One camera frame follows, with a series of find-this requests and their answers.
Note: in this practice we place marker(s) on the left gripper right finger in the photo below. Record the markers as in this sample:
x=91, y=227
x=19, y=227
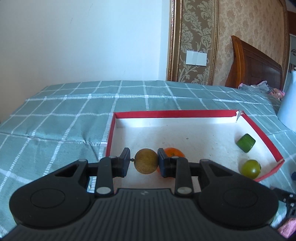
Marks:
x=222, y=195

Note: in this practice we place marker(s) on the green cucumber piece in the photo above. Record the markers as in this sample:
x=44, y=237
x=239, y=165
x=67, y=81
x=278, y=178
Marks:
x=246, y=142

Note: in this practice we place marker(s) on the white electric kettle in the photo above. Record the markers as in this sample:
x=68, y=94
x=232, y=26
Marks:
x=287, y=111

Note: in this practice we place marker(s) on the green plaid bed sheet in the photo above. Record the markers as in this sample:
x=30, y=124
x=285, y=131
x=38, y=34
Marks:
x=66, y=122

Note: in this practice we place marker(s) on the white wall switch panel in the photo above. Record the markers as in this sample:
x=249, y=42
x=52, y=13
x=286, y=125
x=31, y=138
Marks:
x=196, y=58

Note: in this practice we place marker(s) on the red shallow cardboard box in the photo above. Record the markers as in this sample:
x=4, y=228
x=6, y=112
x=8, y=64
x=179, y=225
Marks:
x=199, y=134

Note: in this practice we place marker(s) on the brown longan fruit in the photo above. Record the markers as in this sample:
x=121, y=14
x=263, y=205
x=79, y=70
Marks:
x=146, y=161

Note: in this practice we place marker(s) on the pink clothes by headboard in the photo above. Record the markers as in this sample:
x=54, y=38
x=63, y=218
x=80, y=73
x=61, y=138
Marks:
x=263, y=88

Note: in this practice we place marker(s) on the green tomato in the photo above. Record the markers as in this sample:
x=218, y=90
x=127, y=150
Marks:
x=251, y=169

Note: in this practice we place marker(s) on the gold framed wallpaper panel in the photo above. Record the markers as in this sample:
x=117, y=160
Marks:
x=194, y=26

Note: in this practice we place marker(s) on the wooden headboard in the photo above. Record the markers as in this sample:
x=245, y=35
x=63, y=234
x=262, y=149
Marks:
x=251, y=66

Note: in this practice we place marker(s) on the pink towel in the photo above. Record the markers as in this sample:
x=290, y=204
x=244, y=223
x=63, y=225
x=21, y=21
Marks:
x=288, y=228

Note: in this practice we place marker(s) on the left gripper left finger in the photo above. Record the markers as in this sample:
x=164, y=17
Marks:
x=65, y=195

